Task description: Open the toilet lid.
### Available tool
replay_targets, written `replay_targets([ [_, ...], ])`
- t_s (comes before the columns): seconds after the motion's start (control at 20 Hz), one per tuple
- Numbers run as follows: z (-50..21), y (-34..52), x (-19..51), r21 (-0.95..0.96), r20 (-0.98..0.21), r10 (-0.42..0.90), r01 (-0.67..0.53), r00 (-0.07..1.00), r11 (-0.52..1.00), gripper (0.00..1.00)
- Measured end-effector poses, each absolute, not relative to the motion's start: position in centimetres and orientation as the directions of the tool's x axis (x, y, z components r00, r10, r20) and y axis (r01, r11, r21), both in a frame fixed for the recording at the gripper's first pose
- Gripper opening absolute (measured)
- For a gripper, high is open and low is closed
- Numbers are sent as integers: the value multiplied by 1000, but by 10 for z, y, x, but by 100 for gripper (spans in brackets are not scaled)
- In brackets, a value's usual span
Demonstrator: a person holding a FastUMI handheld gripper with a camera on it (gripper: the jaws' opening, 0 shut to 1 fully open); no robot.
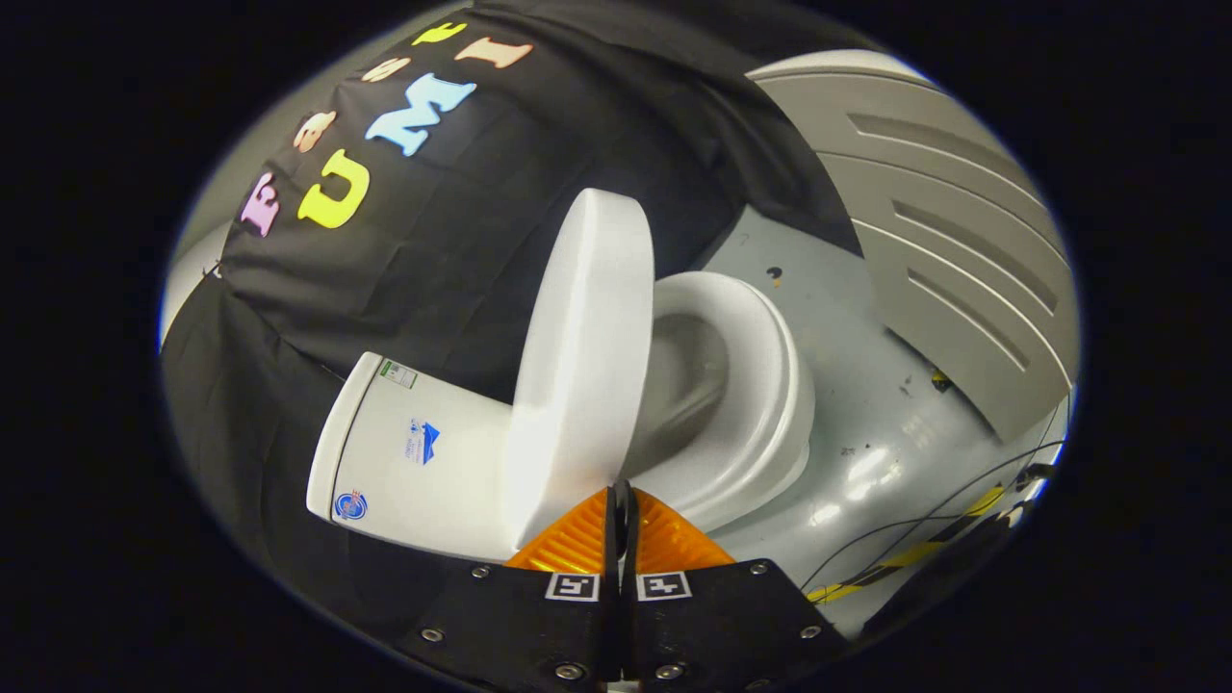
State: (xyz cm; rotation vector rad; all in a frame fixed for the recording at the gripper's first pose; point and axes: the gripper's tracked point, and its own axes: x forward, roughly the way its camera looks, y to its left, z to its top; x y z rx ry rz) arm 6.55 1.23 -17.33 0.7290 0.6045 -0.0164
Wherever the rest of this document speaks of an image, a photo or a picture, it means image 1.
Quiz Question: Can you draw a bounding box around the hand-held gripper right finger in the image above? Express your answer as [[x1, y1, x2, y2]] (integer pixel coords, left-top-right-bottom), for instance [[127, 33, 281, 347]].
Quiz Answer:
[[621, 484, 854, 690]]

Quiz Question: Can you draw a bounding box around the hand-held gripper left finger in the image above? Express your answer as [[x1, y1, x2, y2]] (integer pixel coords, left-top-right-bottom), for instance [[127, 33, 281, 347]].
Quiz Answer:
[[380, 486, 623, 690]]

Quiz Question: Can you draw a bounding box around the white toilet lid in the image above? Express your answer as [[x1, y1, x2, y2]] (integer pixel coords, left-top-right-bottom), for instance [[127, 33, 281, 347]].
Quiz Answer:
[[501, 188, 658, 556]]

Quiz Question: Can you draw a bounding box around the white toilet seat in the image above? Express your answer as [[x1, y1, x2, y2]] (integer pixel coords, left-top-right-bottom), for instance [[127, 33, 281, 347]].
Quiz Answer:
[[647, 270, 803, 503]]

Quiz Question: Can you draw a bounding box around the yellow black striped tape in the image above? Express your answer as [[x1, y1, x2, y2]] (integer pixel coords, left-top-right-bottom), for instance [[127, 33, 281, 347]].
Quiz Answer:
[[806, 484, 1011, 606]]

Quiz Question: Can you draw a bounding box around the white drawer cabinet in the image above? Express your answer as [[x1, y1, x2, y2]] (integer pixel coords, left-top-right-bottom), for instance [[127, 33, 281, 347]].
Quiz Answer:
[[749, 48, 1081, 446]]

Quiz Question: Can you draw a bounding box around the black cable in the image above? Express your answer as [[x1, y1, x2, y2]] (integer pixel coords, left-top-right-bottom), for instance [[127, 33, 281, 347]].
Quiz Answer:
[[799, 438, 1069, 591]]

